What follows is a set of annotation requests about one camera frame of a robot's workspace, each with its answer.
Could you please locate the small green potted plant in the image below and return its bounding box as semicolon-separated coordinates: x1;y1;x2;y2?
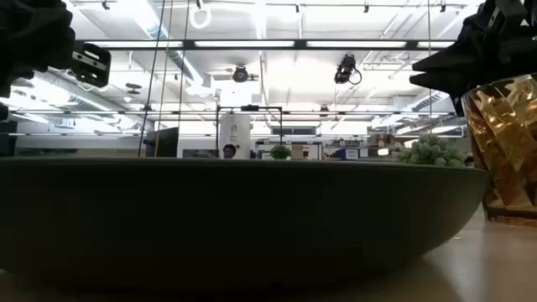
269;144;293;161

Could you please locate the black hanging cable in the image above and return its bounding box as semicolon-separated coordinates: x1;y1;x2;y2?
138;0;167;159
177;0;190;129

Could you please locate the round black ceiling fixture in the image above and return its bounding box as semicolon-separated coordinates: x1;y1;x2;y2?
232;65;250;84

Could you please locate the blue box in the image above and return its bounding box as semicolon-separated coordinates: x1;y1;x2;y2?
335;148;361;162

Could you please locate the white hanging ring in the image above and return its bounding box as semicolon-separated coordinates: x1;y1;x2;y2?
188;3;212;30

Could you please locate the black horizontal rig bar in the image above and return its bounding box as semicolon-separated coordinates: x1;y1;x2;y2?
75;39;459;52

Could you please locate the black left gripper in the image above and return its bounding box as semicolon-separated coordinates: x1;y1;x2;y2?
70;40;112;89

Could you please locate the thin grey hanging cable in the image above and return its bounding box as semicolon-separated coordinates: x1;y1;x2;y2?
427;0;433;135

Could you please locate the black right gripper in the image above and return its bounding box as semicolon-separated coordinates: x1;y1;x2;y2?
409;0;537;117

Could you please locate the black computer monitor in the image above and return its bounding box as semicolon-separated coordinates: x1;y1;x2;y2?
143;127;180;159

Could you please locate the black metal stand frame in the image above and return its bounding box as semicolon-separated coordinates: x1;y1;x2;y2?
215;104;284;159

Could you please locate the amber faceted glass cup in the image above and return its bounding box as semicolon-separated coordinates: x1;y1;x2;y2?
461;73;537;228

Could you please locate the large green potted plant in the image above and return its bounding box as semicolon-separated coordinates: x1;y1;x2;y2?
393;133;467;168

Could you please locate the white cylindrical column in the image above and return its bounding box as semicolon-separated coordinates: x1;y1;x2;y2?
218;113;252;160

